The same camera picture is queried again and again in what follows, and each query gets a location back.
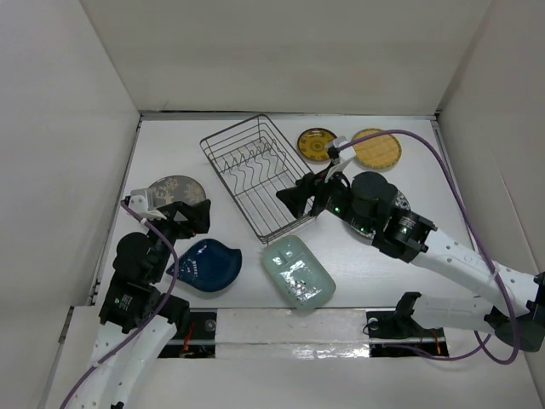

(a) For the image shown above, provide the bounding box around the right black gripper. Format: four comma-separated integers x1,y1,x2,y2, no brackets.
276,162,373,235

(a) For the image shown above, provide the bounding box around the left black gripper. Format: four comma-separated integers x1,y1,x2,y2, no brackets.
141,197,209,280

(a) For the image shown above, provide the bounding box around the grey snowflake reindeer plate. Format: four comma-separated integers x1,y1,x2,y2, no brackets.
149,176,207,207

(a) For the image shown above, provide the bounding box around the yellow patterned round plate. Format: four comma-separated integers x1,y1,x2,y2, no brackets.
296,128,337,163

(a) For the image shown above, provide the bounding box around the dark blue leaf plate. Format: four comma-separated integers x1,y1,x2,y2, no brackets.
166,239,243,293

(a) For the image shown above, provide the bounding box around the woven bamboo round plate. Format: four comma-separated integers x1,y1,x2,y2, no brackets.
353,134,402,170

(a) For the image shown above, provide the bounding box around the pale green rectangular plate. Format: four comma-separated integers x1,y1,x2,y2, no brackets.
261,235,336,312

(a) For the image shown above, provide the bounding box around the blue white floral plate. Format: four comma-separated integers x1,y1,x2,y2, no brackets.
393,189,411,211

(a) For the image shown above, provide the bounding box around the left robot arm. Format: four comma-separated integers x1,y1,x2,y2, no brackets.
61,193,211,408

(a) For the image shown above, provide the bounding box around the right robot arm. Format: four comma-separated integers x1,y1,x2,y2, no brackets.
276,171,544,352

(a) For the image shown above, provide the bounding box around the grey wire dish rack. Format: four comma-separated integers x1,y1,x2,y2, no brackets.
200,114,313,245

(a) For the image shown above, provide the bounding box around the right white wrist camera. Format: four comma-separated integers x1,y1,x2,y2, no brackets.
324,136,356,183

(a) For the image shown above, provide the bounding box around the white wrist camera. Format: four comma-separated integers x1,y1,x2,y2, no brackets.
129,188,167,221
324,136,356,183

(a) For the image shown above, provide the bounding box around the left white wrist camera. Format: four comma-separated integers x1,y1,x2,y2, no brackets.
129,188,167,221

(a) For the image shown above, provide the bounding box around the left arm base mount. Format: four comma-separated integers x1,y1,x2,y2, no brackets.
158,309,217,359

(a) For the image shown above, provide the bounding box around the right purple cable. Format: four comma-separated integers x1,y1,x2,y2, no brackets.
340,130,521,366

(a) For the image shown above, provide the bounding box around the purple cable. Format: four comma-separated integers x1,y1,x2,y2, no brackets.
340,130,521,366
60,199,179,409

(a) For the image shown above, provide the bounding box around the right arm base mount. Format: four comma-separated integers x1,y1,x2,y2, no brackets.
362,292,449,358

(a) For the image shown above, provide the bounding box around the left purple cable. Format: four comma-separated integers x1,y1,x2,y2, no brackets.
60,199,179,409

